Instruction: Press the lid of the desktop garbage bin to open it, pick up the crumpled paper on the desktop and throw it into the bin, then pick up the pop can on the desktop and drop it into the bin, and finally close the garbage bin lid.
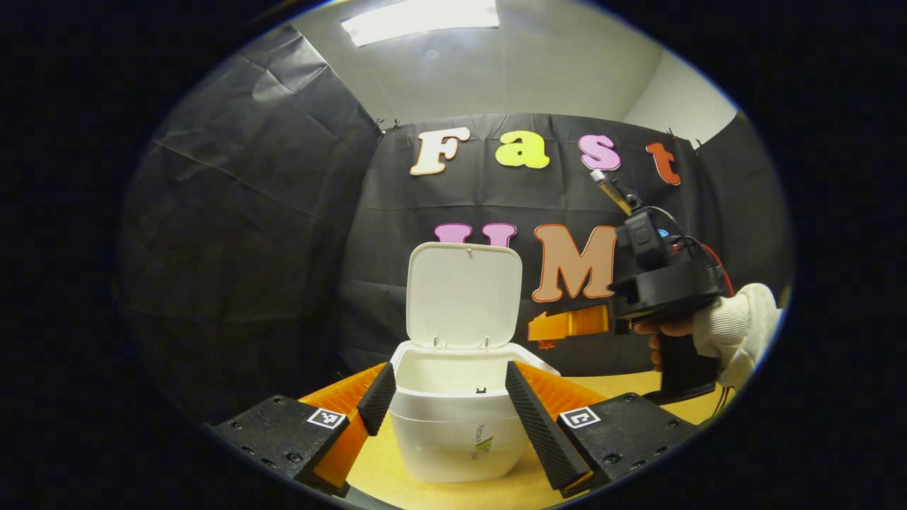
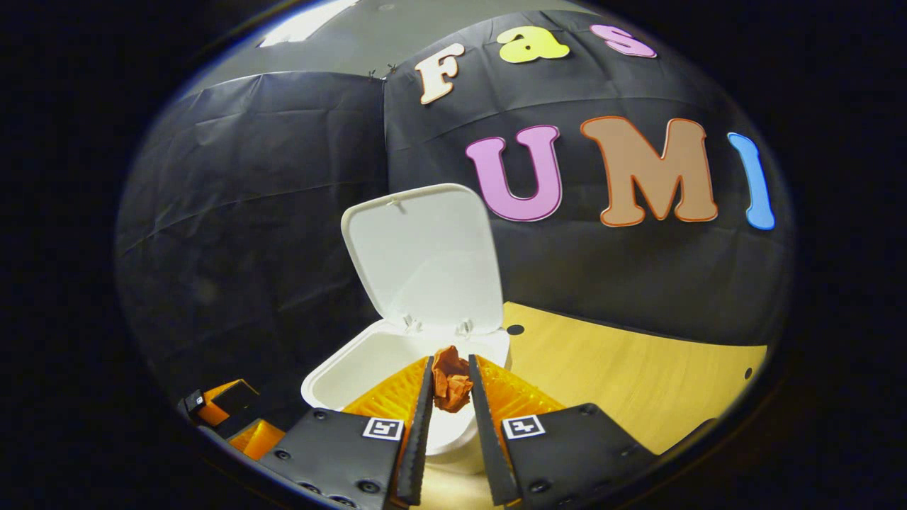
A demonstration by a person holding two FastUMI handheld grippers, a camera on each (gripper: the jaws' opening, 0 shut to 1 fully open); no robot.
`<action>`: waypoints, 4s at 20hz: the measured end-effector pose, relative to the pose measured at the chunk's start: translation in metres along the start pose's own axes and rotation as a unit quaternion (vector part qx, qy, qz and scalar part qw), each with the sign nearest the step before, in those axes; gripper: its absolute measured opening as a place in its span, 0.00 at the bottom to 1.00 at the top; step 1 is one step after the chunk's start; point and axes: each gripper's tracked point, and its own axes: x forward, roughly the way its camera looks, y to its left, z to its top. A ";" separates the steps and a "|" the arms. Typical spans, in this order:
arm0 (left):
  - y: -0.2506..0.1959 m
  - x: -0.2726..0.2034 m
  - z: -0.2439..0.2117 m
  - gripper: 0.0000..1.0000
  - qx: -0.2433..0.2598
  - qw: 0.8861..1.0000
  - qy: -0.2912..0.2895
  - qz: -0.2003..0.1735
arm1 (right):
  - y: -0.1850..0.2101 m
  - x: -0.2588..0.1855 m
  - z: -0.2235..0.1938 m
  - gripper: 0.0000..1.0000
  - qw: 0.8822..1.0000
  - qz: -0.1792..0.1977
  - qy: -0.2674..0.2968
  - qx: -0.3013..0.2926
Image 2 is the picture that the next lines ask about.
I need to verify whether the wooden desktop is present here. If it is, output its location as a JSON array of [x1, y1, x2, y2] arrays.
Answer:
[[411, 301, 770, 510]]

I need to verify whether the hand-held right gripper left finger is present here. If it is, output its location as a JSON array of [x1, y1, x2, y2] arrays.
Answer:
[[259, 354, 435, 510]]

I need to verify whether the white desktop garbage bin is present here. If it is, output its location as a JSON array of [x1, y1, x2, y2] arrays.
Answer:
[[301, 183, 512, 475]]

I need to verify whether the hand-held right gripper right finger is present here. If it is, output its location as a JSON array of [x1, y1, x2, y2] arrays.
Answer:
[[468, 354, 660, 509]]

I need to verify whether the ceiling light panel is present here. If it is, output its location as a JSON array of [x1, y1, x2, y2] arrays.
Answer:
[[257, 0, 362, 49]]

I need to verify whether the orange paper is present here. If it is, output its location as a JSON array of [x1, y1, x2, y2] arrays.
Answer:
[[431, 346, 474, 414]]

